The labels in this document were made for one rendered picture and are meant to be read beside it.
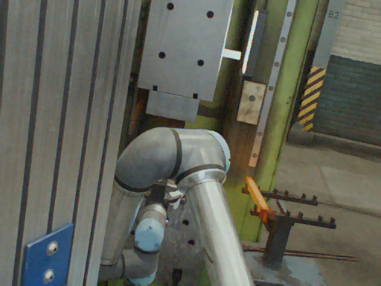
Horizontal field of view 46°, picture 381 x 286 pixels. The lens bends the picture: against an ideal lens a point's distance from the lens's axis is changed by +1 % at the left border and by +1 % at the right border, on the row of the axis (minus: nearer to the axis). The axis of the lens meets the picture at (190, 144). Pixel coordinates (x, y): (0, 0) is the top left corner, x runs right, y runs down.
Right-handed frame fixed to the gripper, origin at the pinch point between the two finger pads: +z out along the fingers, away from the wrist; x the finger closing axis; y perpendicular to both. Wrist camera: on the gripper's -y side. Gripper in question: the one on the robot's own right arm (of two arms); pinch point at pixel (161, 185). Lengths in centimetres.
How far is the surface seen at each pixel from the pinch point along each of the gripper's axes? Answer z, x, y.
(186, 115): 30.7, 3.6, -19.0
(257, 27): 41, 24, -57
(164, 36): 31, -10, -47
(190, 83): 30.7, 2.9, -32.0
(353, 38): 598, 242, -79
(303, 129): 569, 194, 75
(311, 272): 16, 64, 30
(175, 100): 30.7, -1.9, -24.2
